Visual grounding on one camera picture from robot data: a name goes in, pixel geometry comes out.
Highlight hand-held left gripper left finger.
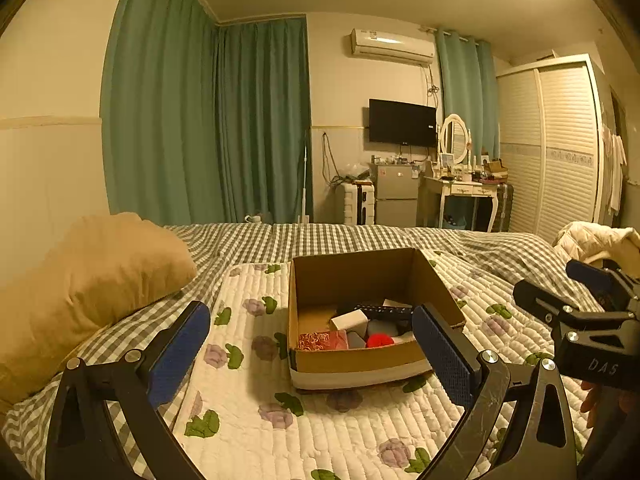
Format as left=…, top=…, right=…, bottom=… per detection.
left=45, top=301, right=211, bottom=480

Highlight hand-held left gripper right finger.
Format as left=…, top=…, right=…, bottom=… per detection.
left=411, top=304, right=583, bottom=480

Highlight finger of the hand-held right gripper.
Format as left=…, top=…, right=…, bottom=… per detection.
left=566, top=259, right=640, bottom=311
left=513, top=280, right=582, bottom=329

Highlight black remote control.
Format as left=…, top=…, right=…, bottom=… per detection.
left=337, top=302, right=416, bottom=322

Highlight cardboard box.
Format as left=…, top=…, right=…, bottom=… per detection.
left=287, top=247, right=467, bottom=391

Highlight white square charger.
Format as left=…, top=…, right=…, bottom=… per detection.
left=330, top=310, right=369, bottom=332

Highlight red gold patterned box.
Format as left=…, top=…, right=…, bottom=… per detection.
left=298, top=331, right=349, bottom=352

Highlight person's right hand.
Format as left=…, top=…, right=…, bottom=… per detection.
left=581, top=381, right=640, bottom=430

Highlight white puffer jacket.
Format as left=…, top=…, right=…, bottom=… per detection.
left=552, top=221, right=640, bottom=273

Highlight dark suitcase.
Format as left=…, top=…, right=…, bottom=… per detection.
left=492, top=182, right=515, bottom=233

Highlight hanging white clothes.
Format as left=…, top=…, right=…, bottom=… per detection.
left=600, top=125, right=628, bottom=216

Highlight tan pillow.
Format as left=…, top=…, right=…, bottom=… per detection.
left=0, top=212, right=197, bottom=406

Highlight white louvered wardrobe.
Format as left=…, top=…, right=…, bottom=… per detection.
left=496, top=54, right=608, bottom=233

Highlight white dressing table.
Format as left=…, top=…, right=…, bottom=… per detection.
left=419, top=174, right=501, bottom=233

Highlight white floral quilt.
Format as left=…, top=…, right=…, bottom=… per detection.
left=172, top=260, right=586, bottom=480

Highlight silver small fridge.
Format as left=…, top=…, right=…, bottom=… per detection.
left=375, top=164, right=421, bottom=228

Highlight white suitcase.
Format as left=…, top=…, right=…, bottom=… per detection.
left=344, top=182, right=377, bottom=226

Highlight white oval mirror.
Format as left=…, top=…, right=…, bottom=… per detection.
left=439, top=113, right=473, bottom=166

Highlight white standing pole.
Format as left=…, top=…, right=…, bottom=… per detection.
left=299, top=130, right=312, bottom=223

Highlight light blue curtain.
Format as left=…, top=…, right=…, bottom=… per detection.
left=434, top=27, right=501, bottom=158

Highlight teal curtain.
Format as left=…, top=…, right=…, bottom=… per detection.
left=215, top=17, right=313, bottom=223
left=100, top=0, right=221, bottom=216

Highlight white air conditioner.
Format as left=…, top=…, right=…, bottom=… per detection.
left=349, top=28, right=435, bottom=66

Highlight black wall television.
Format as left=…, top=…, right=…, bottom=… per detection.
left=369, top=99, right=437, bottom=147

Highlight hanging wall cables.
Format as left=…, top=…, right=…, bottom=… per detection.
left=321, top=132, right=346, bottom=186

